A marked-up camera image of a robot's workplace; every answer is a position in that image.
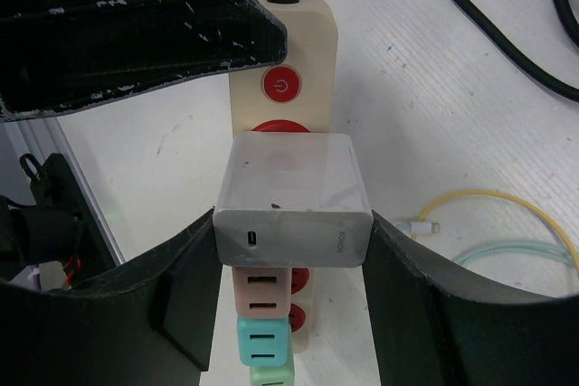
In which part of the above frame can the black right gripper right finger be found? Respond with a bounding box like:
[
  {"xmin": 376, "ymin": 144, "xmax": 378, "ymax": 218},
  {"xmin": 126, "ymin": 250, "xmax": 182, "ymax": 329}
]
[{"xmin": 363, "ymin": 215, "xmax": 578, "ymax": 385}]

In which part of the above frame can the teal cube charger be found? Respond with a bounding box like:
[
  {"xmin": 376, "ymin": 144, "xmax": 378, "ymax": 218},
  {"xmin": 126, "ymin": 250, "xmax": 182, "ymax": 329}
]
[{"xmin": 236, "ymin": 315, "xmax": 291, "ymax": 367}]

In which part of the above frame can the beige power strip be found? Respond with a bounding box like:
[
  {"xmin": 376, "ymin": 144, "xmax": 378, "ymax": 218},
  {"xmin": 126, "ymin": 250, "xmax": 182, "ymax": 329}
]
[{"xmin": 229, "ymin": 0, "xmax": 338, "ymax": 353}]

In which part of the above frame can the black power cable with plug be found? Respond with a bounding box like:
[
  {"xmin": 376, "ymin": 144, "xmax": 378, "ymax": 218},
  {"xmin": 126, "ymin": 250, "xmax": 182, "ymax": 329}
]
[{"xmin": 266, "ymin": 0, "xmax": 579, "ymax": 105}]

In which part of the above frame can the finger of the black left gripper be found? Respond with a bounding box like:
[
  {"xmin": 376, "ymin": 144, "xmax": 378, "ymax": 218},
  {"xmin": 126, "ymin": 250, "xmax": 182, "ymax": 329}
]
[{"xmin": 1, "ymin": 0, "xmax": 288, "ymax": 122}]

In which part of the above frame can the green cube charger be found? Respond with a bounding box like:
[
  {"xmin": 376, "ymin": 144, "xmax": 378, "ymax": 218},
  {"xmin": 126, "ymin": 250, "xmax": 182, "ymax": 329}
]
[{"xmin": 250, "ymin": 365, "xmax": 295, "ymax": 386}]

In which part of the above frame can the white charger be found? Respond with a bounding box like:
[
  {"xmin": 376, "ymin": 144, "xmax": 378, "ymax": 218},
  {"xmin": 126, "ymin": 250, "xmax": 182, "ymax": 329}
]
[{"xmin": 213, "ymin": 132, "xmax": 374, "ymax": 268}]

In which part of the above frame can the pink cube charger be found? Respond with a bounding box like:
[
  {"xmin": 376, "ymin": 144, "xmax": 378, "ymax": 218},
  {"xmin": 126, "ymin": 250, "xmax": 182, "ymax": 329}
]
[{"xmin": 232, "ymin": 267, "xmax": 291, "ymax": 319}]

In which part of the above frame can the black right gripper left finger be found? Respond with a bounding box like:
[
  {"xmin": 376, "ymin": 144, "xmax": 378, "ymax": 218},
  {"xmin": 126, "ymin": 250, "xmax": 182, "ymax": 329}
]
[{"xmin": 1, "ymin": 212, "xmax": 222, "ymax": 385}]

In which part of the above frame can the light blue usb cable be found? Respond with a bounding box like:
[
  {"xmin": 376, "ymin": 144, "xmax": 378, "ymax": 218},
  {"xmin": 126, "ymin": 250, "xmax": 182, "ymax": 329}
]
[{"xmin": 451, "ymin": 240, "xmax": 579, "ymax": 269}]

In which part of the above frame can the aluminium front rail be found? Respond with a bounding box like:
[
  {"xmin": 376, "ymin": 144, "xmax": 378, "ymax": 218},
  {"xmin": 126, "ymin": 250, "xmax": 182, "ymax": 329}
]
[{"xmin": 1, "ymin": 118, "xmax": 125, "ymax": 283}]

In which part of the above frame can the yellow usb cable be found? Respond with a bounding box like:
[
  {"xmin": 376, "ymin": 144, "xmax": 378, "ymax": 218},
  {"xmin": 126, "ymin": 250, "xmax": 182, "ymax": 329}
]
[{"xmin": 395, "ymin": 190, "xmax": 579, "ymax": 295}]

